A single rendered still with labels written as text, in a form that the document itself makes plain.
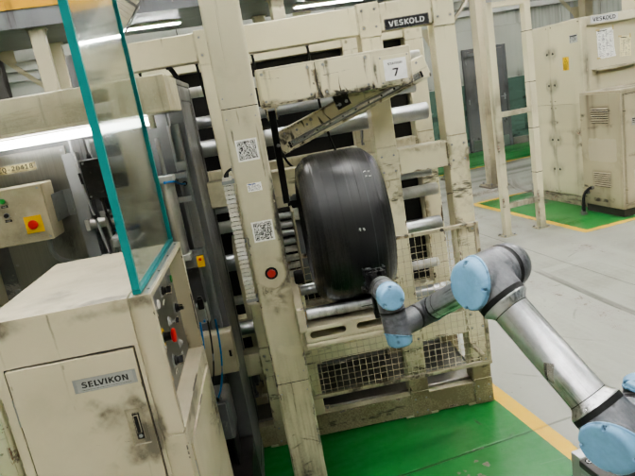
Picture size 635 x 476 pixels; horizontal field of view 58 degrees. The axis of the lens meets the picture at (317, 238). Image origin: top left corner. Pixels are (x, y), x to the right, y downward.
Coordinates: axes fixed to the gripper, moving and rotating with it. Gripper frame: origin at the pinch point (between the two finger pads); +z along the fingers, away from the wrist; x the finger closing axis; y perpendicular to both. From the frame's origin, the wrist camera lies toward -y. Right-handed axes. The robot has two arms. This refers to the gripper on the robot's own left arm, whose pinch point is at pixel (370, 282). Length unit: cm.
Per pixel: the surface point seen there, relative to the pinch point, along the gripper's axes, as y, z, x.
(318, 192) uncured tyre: 33.4, -0.4, 12.0
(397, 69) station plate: 73, 34, -29
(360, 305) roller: -9.6, 10.3, 3.6
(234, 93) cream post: 71, 8, 33
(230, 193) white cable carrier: 38, 13, 42
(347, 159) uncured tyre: 42.6, 8.3, -0.4
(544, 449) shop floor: -97, 41, -69
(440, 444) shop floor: -94, 60, -28
